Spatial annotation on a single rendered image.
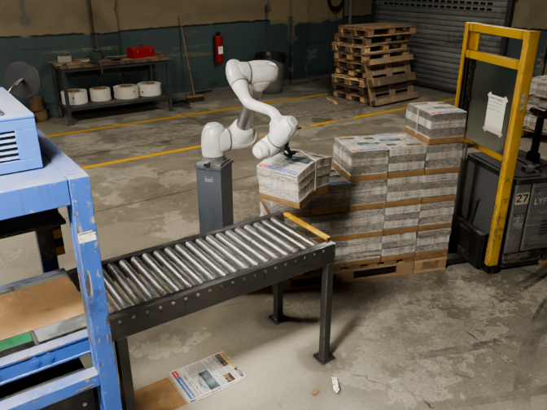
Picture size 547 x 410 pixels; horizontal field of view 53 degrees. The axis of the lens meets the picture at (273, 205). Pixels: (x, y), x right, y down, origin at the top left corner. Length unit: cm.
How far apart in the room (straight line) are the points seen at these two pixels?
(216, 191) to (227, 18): 738
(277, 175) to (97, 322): 138
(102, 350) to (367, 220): 234
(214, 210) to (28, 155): 191
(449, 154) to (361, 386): 183
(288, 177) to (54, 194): 148
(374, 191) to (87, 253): 242
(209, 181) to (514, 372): 226
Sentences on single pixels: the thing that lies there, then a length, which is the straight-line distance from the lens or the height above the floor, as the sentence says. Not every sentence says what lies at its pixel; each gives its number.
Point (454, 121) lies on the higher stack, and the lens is 415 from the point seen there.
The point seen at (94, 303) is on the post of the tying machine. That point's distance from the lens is 225.
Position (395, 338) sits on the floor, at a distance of 376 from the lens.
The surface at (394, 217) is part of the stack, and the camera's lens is 418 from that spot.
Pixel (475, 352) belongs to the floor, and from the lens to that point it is 378.
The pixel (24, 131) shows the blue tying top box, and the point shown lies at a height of 169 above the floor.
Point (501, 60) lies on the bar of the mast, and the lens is 433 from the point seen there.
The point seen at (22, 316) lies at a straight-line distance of 272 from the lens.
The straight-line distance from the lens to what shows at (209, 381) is 336.
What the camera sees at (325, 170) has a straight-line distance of 334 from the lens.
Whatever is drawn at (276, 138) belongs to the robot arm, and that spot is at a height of 141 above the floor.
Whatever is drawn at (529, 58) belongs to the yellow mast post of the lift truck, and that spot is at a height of 168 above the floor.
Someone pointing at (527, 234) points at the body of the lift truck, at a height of 31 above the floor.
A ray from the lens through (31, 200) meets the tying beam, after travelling 202.
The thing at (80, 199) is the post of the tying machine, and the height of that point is 147.
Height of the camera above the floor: 221
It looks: 23 degrees down
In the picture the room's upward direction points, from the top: straight up
